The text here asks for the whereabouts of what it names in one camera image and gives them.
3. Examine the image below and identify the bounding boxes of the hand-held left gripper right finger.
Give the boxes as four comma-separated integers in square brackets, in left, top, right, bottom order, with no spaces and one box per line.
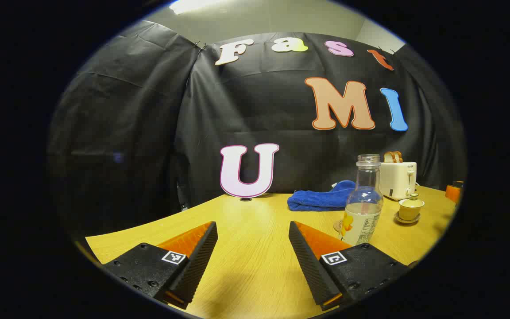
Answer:
[289,221,410,311]

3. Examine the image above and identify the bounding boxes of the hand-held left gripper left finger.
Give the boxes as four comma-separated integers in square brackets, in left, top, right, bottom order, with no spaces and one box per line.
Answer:
[103,221,218,310]

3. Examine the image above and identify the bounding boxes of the cream ceramic teacup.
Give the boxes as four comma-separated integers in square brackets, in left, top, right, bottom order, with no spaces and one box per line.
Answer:
[398,200,425,221]

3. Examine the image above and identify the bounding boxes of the clear plastic water bottle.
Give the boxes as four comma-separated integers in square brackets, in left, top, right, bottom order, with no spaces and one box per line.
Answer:
[340,154,384,246]

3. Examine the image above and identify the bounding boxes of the cream ceramic saucer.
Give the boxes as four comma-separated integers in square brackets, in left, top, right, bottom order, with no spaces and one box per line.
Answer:
[394,212,421,225]

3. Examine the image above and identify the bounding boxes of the cream toaster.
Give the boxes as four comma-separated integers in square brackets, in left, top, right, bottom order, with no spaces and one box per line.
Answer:
[379,161,417,201]

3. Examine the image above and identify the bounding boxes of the blue towel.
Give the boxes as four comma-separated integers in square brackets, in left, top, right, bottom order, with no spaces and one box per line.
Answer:
[287,180,356,212]

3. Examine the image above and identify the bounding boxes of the black backdrop cloth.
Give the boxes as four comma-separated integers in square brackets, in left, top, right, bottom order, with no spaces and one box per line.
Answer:
[47,20,466,235]

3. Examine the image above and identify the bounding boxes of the ceiling light panel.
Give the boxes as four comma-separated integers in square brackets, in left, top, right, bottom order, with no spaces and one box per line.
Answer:
[169,0,229,15]

